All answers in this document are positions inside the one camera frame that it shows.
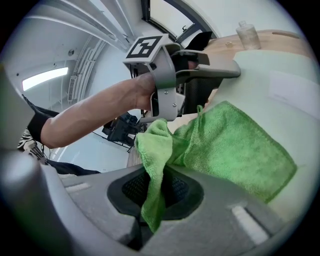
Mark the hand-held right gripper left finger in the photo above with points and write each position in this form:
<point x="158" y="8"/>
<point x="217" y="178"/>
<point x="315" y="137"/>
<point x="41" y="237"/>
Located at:
<point x="82" y="212"/>

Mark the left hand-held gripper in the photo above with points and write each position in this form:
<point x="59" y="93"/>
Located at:
<point x="165" y="75"/>

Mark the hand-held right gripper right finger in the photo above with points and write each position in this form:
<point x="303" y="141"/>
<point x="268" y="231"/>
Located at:
<point x="212" y="225"/>

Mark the green microfibre cloth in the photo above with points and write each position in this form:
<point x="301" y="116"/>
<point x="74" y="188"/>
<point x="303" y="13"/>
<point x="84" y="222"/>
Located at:
<point x="225" y="140"/>

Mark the person's left forearm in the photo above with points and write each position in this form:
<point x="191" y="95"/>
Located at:
<point x="100" y="110"/>

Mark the person's black trousers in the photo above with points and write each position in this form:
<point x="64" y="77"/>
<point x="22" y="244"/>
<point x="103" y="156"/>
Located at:
<point x="72" y="168"/>

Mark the clear glass bottle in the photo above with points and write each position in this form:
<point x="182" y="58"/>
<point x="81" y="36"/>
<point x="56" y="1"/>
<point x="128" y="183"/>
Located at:
<point x="248" y="35"/>

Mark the dark framed window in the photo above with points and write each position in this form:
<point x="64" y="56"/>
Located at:
<point x="167" y="22"/>

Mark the person's zebra patterned clothing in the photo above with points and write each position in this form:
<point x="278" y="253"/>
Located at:
<point x="30" y="145"/>

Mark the person's black sleeve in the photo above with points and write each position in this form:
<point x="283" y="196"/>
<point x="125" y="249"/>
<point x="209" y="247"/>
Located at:
<point x="37" y="120"/>

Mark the white air vent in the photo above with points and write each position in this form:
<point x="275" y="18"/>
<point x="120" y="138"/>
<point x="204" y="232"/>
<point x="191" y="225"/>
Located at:
<point x="71" y="88"/>

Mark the rectangular ceiling light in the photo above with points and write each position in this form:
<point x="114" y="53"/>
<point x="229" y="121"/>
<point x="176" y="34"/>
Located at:
<point x="45" y="78"/>

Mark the black camera stand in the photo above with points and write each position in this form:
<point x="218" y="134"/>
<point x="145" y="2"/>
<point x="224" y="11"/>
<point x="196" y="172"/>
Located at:
<point x="120" y="130"/>

